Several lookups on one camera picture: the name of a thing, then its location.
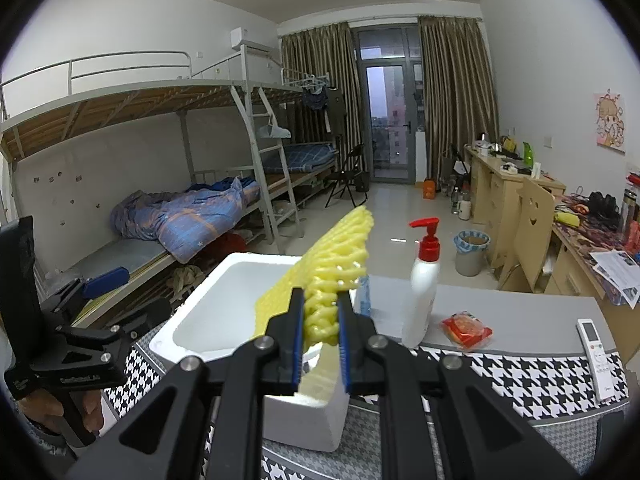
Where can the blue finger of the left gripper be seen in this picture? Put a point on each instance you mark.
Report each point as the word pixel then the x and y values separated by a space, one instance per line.
pixel 106 282
pixel 147 316

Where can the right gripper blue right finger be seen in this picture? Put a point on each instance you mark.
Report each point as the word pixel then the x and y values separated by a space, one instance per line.
pixel 344 307

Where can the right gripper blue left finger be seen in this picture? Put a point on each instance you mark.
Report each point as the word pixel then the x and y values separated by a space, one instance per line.
pixel 296 312

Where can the yellow foam net sleeve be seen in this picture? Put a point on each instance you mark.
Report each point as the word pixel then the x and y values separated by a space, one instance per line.
pixel 334 263

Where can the blue spray bottle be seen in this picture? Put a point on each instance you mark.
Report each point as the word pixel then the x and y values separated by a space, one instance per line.
pixel 363 301

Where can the white styrofoam box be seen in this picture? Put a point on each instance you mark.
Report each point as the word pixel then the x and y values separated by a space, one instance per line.
pixel 251 376

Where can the white lotion pump bottle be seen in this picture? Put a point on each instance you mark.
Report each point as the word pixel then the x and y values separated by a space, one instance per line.
pixel 423 284

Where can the blue plaid quilt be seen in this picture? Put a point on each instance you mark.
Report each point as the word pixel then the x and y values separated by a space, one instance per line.
pixel 186 222

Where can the black folding chair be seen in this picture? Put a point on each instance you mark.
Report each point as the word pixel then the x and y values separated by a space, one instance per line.
pixel 349 178

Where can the red snack packet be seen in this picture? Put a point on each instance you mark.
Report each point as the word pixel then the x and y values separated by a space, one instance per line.
pixel 466 330

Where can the blue waste bin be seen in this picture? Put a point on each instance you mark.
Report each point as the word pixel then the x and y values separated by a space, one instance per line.
pixel 471 246

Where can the orange floor bottle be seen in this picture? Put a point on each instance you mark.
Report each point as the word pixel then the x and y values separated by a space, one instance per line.
pixel 429 189

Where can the metal bunk bed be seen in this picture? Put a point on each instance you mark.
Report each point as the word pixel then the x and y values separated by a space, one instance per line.
pixel 71 160

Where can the wooden smiley chair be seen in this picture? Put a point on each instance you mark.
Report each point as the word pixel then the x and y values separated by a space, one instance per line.
pixel 523 270

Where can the houndstooth table mat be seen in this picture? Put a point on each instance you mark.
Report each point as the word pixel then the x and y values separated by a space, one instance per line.
pixel 434 413

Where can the right brown curtain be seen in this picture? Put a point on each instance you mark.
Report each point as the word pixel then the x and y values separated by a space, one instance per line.
pixel 459 91

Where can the brown curtain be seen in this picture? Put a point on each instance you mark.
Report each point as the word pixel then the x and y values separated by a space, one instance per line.
pixel 322 63
pixel 459 91

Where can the left brown curtain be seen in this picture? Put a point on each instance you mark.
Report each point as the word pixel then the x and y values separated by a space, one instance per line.
pixel 322 63

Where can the glass balcony door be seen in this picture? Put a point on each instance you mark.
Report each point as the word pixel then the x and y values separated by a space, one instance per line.
pixel 389 61

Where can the wooden desk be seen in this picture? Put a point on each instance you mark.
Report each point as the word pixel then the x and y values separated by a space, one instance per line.
pixel 495 205

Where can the white remote control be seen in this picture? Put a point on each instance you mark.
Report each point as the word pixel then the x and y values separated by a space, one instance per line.
pixel 598 363

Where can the white air conditioner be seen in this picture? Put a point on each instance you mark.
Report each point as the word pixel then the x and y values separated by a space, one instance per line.
pixel 240 37

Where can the white papers on desk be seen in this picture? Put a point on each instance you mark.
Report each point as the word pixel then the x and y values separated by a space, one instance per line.
pixel 621 271

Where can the anime wall poster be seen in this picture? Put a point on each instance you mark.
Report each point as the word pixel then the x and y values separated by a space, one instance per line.
pixel 610 120

